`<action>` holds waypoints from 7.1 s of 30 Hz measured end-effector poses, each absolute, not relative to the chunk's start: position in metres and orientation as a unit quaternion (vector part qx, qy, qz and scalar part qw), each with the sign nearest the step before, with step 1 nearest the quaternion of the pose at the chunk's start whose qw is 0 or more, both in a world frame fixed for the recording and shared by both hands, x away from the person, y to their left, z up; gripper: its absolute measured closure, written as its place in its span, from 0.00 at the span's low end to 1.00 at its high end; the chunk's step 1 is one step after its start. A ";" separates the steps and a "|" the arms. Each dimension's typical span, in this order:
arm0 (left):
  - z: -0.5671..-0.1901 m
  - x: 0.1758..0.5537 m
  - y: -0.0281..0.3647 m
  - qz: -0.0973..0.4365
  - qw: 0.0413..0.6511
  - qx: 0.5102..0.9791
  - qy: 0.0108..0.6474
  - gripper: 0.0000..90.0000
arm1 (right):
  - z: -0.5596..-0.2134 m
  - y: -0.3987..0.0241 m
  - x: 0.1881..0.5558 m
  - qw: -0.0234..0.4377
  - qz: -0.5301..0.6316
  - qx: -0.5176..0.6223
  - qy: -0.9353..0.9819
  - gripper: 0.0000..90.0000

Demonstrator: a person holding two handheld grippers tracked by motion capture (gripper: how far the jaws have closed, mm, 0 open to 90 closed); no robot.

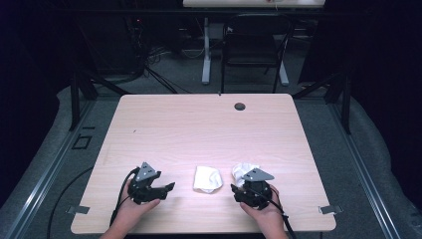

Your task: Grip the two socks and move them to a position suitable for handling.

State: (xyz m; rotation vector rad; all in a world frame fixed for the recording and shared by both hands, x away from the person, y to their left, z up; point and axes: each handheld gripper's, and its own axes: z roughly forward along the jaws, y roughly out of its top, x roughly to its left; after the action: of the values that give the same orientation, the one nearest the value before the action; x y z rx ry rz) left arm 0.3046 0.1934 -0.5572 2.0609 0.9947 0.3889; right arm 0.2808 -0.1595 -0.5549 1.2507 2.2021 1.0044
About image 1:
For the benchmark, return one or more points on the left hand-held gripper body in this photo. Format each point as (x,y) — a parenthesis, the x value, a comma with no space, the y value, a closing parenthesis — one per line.
(141,191)

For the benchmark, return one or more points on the black metal stand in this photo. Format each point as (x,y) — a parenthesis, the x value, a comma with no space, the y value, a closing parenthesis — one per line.
(346,99)
(75,99)

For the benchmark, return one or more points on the person's left hand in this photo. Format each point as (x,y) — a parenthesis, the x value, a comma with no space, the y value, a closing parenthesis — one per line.
(127,214)

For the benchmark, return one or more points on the white sock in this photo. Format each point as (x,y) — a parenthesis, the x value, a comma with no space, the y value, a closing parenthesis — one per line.
(239,170)
(207,179)

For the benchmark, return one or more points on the black folding chair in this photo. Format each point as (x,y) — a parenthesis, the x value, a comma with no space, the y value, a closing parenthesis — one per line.
(252,43)

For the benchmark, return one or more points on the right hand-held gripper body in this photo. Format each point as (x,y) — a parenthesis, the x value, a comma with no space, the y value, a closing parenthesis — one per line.
(258,192)

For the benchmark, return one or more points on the white desk leg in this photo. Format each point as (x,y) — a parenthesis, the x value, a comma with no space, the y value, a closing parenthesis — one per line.
(206,59)
(283,74)

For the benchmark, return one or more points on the grey metal bracket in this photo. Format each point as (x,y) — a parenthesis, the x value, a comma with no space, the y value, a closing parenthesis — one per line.
(78,209)
(330,209)

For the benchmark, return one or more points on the aluminium floor rail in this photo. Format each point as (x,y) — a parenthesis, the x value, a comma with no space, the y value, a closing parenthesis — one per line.
(49,172)
(361,172)

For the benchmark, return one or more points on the white desk top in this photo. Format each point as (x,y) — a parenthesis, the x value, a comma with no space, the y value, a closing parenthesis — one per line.
(252,3)

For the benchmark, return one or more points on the person's right hand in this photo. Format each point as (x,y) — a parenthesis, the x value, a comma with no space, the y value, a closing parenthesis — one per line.
(270,217)

